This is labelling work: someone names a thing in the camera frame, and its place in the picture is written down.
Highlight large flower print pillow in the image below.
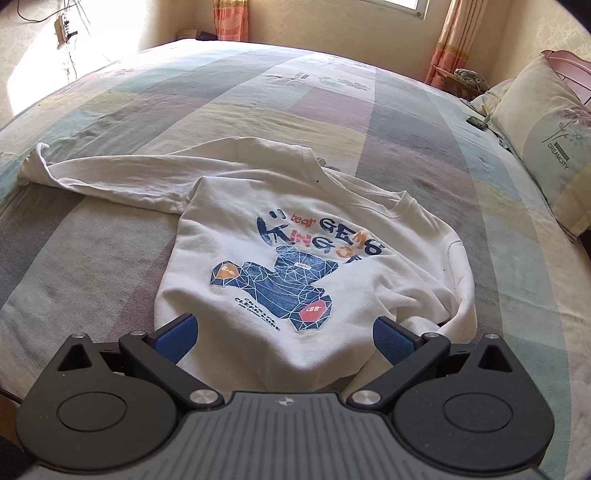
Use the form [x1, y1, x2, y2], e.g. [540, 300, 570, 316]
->
[487, 55, 591, 241]

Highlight pink orange curtain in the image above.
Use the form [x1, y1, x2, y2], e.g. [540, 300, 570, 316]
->
[212, 0, 250, 42]
[426, 0, 497, 86]

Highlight black wall cables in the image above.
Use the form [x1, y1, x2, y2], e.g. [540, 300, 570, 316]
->
[18, 0, 100, 86]

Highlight small pale pillow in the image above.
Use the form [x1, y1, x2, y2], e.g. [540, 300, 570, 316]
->
[470, 78, 515, 116]

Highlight wooden headboard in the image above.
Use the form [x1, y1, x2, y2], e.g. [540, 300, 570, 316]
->
[540, 48, 591, 107]

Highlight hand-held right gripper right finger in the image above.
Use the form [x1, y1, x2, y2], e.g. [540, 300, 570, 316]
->
[346, 316, 515, 412]

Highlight beige wall power strip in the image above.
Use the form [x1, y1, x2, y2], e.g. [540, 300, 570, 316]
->
[54, 14, 77, 49]

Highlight window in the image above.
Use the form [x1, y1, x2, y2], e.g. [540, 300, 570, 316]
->
[388, 0, 424, 19]

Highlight wooden bedside table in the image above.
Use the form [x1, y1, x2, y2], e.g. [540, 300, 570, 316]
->
[431, 65, 476, 99]

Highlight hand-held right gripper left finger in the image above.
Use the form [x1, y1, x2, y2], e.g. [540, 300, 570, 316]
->
[55, 313, 223, 411]

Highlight white printed sweatshirt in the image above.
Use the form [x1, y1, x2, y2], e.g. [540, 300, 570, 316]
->
[17, 137, 478, 389]

